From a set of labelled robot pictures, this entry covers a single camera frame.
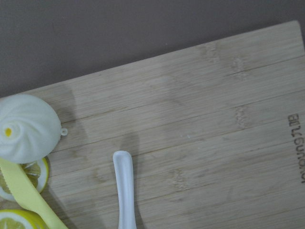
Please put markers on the white ceramic spoon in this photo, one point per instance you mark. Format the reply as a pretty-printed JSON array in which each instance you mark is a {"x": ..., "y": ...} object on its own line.
[{"x": 125, "y": 187}]

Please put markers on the bamboo cutting board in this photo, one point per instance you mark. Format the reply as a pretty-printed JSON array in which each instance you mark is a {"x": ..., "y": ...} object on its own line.
[{"x": 216, "y": 133}]

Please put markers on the white steamed bun toy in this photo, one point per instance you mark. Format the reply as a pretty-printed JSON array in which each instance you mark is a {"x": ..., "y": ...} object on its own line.
[{"x": 29, "y": 128}]

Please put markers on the lemon slice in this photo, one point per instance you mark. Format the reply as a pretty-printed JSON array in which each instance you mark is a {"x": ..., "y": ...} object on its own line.
[{"x": 37, "y": 172}]

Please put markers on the yellow plastic knife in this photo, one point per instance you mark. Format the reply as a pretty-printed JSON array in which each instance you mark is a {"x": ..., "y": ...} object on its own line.
[{"x": 27, "y": 195}]

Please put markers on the lemon half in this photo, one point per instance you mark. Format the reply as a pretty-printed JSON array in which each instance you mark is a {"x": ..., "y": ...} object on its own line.
[{"x": 20, "y": 219}]

